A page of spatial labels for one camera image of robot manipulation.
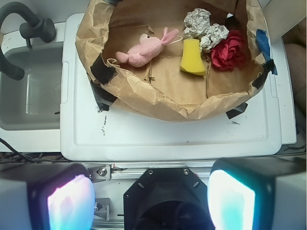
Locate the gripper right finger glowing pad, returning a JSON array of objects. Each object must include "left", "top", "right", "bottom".
[{"left": 207, "top": 157, "right": 307, "bottom": 230}]

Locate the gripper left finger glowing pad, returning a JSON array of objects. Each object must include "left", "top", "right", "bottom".
[{"left": 0, "top": 163, "right": 95, "bottom": 230}]

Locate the yellow green sponge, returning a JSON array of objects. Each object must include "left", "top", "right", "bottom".
[{"left": 180, "top": 39, "right": 206, "bottom": 76}]

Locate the white plastic tray lid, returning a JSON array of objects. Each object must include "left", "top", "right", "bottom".
[{"left": 60, "top": 13, "right": 282, "bottom": 161}]

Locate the grey sink basin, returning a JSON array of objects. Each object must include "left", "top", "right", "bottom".
[{"left": 0, "top": 42, "right": 63, "bottom": 131}]

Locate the crumpled red paper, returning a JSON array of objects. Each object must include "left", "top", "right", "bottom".
[{"left": 211, "top": 30, "right": 246, "bottom": 71}]

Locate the blue tape strip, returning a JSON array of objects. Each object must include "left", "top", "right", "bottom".
[{"left": 256, "top": 29, "right": 278, "bottom": 75}]

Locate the brown paper bag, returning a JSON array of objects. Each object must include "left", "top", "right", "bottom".
[{"left": 75, "top": 0, "right": 273, "bottom": 122}]

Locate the pink plush bunny toy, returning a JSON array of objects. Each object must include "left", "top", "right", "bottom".
[{"left": 115, "top": 27, "right": 179, "bottom": 68}]

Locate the dark grey faucet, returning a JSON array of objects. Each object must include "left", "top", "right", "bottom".
[{"left": 0, "top": 1, "right": 57, "bottom": 81}]

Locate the crumpled white paper ball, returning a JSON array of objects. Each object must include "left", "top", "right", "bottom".
[{"left": 183, "top": 8, "right": 229, "bottom": 52}]

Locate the black cable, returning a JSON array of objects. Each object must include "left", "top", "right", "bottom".
[{"left": 0, "top": 138, "right": 63, "bottom": 163}]

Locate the aluminium frame rail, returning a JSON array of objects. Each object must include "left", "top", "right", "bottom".
[{"left": 84, "top": 160, "right": 215, "bottom": 180}]

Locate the black octagonal mount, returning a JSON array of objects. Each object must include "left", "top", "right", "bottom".
[{"left": 123, "top": 168, "right": 215, "bottom": 230}]

